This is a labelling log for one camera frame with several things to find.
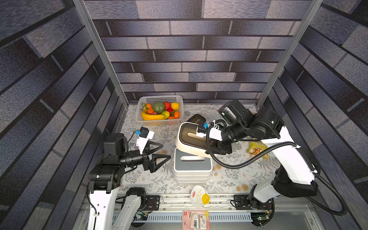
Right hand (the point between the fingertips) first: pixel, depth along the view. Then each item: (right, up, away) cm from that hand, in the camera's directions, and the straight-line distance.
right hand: (206, 142), depth 58 cm
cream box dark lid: (+1, +9, +44) cm, 45 cm away
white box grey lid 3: (-9, -10, +6) cm, 15 cm away
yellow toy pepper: (-17, +19, +53) cm, 59 cm away
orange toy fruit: (-15, +12, +48) cm, 52 cm away
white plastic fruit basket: (-36, +25, +56) cm, 71 cm away
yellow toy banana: (-36, +11, +41) cm, 55 cm away
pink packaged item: (-4, -39, +9) cm, 40 cm away
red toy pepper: (-23, +19, +52) cm, 60 cm away
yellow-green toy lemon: (-23, +13, +45) cm, 52 cm away
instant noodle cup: (-2, -28, +10) cm, 30 cm away
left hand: (-17, -3, -2) cm, 17 cm away
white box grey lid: (-5, -21, +14) cm, 26 cm away
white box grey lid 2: (-5, -17, +9) cm, 20 cm away
